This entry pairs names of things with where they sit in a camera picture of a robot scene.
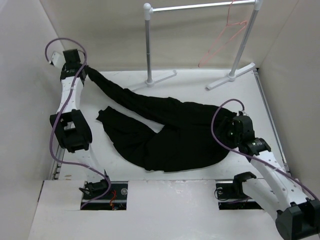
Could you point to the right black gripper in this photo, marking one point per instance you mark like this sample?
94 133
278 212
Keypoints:
226 124

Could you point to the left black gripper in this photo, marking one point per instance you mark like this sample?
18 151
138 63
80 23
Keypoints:
85 69

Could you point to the black trousers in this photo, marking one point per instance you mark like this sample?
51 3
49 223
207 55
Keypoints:
193 135

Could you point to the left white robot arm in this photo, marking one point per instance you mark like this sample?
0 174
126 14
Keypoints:
71 129

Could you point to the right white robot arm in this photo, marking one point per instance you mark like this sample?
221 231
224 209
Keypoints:
296 216

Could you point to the white clothes rack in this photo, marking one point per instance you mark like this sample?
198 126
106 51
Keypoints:
246 26

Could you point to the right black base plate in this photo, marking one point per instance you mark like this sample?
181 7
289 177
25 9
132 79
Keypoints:
229 199

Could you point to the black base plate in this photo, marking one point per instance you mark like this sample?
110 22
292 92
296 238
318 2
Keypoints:
117 197
229 199

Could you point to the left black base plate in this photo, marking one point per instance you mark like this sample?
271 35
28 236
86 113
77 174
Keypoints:
117 197

